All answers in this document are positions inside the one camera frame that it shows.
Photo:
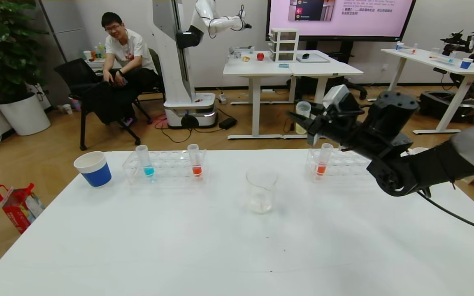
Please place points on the glass beaker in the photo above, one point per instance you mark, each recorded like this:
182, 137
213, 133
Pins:
261, 202

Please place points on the green bottle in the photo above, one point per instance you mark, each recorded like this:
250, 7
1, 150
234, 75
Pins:
102, 50

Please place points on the white power strip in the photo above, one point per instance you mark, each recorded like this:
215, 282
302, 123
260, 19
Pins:
222, 98

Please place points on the green potted plant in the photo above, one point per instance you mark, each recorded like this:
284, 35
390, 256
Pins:
2, 48

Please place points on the red shopping bag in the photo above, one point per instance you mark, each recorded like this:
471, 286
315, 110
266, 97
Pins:
17, 211

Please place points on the white plant pot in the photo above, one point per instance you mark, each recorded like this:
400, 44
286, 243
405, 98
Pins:
25, 116

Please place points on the black screen stand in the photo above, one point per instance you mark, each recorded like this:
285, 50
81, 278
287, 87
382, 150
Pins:
346, 48

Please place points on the red pigment test tube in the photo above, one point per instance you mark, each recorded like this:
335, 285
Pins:
196, 169
321, 168

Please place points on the black mobile robot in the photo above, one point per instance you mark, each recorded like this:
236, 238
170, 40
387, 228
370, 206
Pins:
447, 107

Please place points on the small clear tube rack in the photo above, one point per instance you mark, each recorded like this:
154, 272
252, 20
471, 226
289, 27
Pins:
442, 57
405, 48

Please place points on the grey flat pad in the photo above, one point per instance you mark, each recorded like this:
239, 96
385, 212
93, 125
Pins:
317, 59

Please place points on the large display screen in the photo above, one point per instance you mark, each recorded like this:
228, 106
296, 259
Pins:
344, 28

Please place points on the clear plastic box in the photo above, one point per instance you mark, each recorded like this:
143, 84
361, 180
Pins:
241, 50

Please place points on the dark padded chair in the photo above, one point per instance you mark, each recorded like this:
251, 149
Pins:
157, 65

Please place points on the grey metal cabinet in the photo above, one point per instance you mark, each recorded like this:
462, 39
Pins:
72, 32

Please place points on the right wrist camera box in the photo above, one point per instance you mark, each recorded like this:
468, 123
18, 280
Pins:
335, 95

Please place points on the red apple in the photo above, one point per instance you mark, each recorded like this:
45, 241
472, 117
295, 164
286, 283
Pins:
260, 56

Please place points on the small white cup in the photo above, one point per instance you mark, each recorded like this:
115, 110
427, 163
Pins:
68, 109

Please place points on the blue pigment test tube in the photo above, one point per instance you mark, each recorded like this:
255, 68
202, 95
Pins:
148, 170

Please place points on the blue paper cup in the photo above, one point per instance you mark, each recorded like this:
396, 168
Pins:
418, 150
96, 173

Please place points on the white side cabinet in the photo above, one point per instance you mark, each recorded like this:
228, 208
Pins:
97, 64

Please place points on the white tall mobile robot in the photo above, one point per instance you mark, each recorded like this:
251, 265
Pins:
175, 61

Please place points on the small blue cup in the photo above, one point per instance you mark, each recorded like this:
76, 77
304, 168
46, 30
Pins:
466, 63

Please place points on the seated man white shirt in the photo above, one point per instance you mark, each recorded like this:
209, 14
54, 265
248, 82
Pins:
130, 49

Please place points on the yellow pigment test tube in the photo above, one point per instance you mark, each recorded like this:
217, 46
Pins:
303, 109

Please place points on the white standing desk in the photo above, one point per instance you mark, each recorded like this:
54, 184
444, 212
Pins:
323, 69
253, 68

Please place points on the black power adapter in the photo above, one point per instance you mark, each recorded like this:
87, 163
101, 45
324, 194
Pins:
228, 123

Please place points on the long white desk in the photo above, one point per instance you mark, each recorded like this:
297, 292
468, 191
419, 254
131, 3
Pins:
426, 57

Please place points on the clear test tube rack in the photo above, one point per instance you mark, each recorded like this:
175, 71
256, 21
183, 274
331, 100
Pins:
171, 167
346, 166

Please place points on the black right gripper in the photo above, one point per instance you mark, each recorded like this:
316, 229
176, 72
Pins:
316, 127

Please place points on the white drawer unit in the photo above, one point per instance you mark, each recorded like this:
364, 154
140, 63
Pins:
283, 45

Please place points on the black office chair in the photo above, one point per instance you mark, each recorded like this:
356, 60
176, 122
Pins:
97, 98

